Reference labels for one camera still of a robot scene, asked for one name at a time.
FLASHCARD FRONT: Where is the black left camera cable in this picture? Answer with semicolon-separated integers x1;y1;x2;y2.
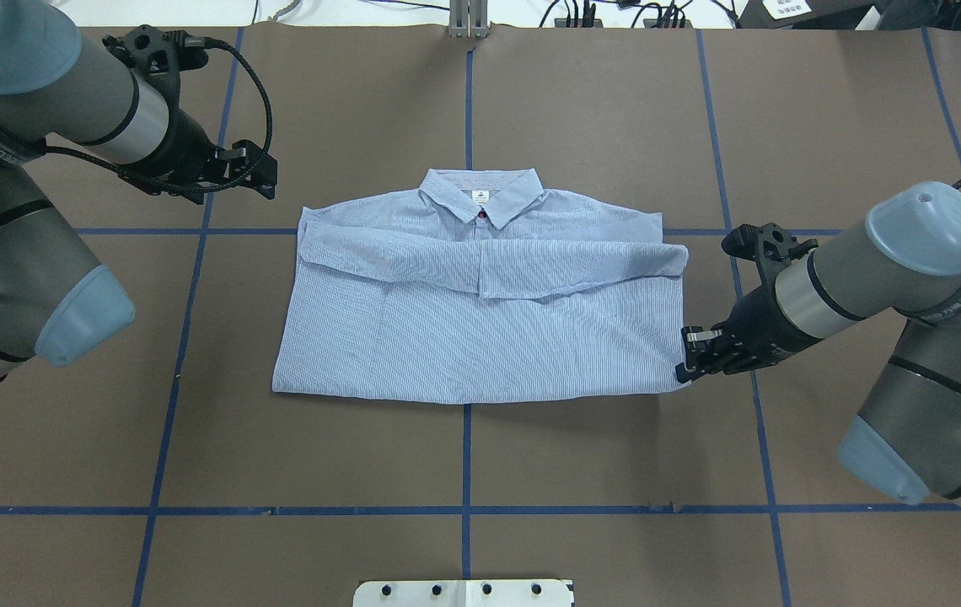
0;37;274;363

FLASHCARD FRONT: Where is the light blue striped shirt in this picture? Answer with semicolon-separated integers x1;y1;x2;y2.
271;169;689;405

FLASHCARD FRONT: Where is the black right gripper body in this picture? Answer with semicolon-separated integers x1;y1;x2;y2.
705;285;821;375

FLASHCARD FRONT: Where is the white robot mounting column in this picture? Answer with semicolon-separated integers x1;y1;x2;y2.
352;577;576;606

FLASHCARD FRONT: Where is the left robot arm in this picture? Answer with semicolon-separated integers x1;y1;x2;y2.
0;1;277;384

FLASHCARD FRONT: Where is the aluminium frame post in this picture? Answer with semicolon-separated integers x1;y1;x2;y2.
448;0;491;40

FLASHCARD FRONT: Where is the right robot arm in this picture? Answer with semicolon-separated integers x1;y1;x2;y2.
674;181;961;507

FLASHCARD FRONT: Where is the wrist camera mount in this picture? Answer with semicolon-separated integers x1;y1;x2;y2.
721;223;819;284
100;24;208;76

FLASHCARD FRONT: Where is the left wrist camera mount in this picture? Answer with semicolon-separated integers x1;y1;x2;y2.
100;24;208;76

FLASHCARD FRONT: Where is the black label printer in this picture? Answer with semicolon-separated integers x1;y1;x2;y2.
736;1;880;30

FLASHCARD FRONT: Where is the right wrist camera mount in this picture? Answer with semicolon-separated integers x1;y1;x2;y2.
721;223;819;284

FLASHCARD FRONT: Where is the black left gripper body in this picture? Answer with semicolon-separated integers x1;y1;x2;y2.
142;109;221;187

